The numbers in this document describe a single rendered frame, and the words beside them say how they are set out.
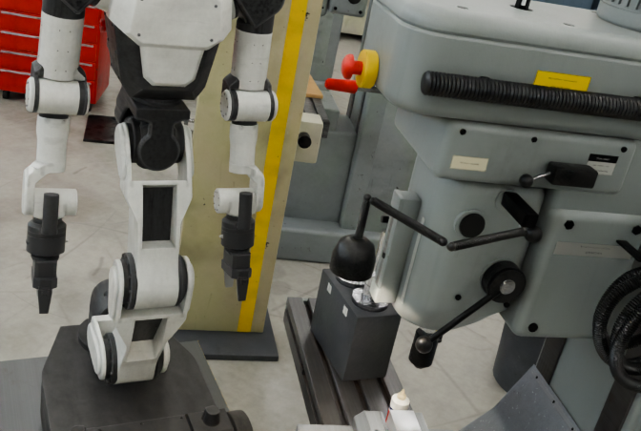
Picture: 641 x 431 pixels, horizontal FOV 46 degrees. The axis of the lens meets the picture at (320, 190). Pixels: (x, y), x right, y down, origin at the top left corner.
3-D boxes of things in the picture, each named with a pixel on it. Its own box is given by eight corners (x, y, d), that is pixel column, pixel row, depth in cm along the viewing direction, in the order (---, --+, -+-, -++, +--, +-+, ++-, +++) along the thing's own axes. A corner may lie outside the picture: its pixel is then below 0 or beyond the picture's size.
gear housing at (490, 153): (434, 181, 117) (450, 120, 113) (390, 125, 138) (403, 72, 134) (622, 198, 125) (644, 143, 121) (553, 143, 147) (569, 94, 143)
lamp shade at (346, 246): (320, 264, 124) (327, 231, 122) (351, 255, 129) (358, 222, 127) (350, 285, 120) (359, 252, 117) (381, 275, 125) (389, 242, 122)
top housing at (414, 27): (391, 115, 110) (417, 5, 103) (350, 64, 133) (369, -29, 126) (668, 147, 122) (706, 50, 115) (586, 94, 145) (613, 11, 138)
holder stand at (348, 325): (341, 382, 183) (358, 313, 175) (309, 328, 201) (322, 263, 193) (385, 377, 188) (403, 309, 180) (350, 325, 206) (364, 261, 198)
